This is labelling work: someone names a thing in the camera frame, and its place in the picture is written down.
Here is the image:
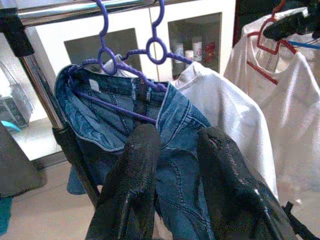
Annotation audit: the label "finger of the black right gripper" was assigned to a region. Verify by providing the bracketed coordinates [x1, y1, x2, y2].
[262, 8, 310, 42]

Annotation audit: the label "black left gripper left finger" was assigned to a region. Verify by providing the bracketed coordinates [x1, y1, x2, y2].
[84, 123, 163, 240]

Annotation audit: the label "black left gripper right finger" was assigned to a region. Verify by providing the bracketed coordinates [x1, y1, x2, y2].
[197, 126, 298, 240]

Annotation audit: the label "red plastic clothes hanger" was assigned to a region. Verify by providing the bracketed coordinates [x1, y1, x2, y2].
[246, 0, 300, 86]

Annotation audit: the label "white shirt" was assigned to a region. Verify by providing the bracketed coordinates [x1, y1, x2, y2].
[103, 54, 280, 201]
[223, 6, 320, 206]

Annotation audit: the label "blue clothes hanger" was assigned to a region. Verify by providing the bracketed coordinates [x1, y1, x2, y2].
[286, 40, 320, 51]

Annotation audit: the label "purple plastic clothes hanger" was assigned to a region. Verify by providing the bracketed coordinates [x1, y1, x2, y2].
[68, 0, 168, 126]
[121, 0, 195, 66]

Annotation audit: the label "blue denim jeans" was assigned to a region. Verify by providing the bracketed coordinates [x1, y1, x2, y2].
[53, 63, 218, 240]

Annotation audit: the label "red jar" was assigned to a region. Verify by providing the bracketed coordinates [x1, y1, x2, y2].
[204, 41, 216, 63]

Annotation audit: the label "white bottle red label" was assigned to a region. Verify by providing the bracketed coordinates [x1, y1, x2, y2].
[191, 36, 203, 62]

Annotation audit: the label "metal clothes rack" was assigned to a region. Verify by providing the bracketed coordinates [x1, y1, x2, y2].
[0, 0, 161, 208]

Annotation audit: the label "light blue plastic item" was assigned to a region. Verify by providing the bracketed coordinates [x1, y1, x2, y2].
[1, 120, 21, 133]

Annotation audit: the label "teal floor mat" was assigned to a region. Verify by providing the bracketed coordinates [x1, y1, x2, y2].
[0, 196, 13, 235]

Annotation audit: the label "clear plastic box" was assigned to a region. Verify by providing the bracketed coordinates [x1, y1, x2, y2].
[0, 61, 35, 128]

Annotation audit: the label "white glass door cabinet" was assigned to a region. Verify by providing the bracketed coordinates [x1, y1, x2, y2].
[26, 0, 237, 161]

